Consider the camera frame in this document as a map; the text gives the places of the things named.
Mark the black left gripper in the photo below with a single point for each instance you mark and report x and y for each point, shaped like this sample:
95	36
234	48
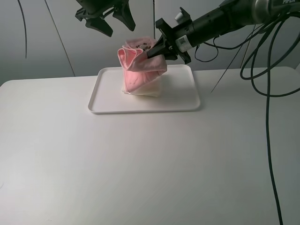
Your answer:
96	10

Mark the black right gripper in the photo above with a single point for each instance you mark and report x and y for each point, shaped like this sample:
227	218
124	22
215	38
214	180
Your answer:
166	45

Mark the pink towel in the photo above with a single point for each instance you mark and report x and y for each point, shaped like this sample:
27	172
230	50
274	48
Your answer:
138	69

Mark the cream white towel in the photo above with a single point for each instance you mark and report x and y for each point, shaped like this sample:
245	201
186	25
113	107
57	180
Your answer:
152	89

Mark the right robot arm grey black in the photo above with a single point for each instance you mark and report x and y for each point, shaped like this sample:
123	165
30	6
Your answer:
230	16

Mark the white rectangular plastic tray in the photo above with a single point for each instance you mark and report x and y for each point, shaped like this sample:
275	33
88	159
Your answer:
179	93

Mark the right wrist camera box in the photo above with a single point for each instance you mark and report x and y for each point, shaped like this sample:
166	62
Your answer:
183	16

